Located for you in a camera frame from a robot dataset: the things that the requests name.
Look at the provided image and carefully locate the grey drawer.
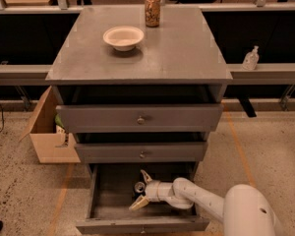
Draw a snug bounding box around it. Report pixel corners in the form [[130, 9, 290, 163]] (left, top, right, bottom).
[[56, 104, 223, 133], [75, 142, 207, 163], [76, 162, 208, 234]]

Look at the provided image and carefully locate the gold patterned drink can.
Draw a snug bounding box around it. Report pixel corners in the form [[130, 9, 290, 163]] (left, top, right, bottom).
[[145, 0, 160, 28]]

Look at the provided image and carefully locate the grey middle drawer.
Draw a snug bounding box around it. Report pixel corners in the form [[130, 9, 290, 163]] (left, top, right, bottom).
[[75, 142, 207, 163]]

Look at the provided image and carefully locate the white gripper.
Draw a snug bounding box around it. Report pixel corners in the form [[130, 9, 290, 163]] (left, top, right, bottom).
[[129, 170, 160, 211]]

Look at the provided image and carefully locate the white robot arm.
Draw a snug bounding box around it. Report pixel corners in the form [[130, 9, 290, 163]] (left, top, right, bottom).
[[129, 170, 285, 236]]

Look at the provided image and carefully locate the grey drawer cabinet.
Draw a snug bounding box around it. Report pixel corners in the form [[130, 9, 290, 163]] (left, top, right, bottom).
[[45, 5, 234, 179]]

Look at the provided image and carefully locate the grey bottom drawer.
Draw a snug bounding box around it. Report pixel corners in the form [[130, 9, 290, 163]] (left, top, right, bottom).
[[76, 162, 208, 234]]

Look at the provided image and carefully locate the grey top drawer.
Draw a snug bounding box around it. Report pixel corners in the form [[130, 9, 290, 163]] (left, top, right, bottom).
[[56, 104, 223, 133]]

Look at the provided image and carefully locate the blue pepsi can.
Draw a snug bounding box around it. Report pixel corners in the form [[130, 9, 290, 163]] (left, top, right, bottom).
[[134, 182, 146, 194]]

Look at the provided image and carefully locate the cardboard box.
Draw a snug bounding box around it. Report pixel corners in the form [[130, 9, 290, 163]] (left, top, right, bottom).
[[20, 87, 80, 163]]

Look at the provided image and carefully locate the white paper bowl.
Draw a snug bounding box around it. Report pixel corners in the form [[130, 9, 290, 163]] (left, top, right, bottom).
[[103, 26, 145, 51]]

